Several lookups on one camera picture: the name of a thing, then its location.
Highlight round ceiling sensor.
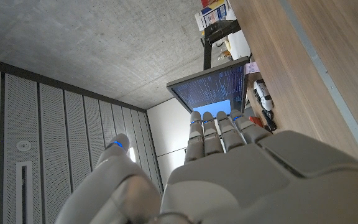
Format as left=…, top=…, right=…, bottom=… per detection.
left=16, top=140, right=32, bottom=152

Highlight pink note on monitor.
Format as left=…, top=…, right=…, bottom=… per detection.
left=246, top=61, right=260, bottom=75

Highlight black remote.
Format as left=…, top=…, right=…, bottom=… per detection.
left=261, top=109, right=278, bottom=131

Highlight white game controller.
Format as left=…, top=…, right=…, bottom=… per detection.
left=253, top=79, right=275, bottom=112

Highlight ceiling slot vent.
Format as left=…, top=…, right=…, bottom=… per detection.
left=16, top=161, right=33, bottom=224

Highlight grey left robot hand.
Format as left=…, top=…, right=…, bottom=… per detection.
left=54, top=109, right=358, bottom=224

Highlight white wipes canister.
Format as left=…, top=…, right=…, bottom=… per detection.
left=194, top=0, right=234, bottom=32

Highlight white wall cabinet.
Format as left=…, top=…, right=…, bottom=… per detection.
left=146, top=98, right=195, bottom=187

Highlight white paper sheets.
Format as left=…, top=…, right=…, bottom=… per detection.
left=227, top=27, right=252, bottom=60

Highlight computer monitor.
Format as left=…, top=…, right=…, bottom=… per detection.
left=166, top=56, right=250, bottom=118

